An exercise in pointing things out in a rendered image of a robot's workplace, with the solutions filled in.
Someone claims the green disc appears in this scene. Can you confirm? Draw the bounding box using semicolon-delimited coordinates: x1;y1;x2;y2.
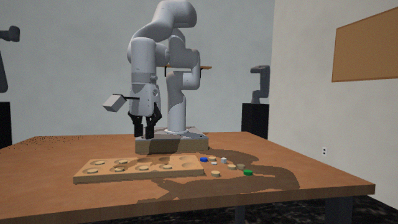
244;170;252;176

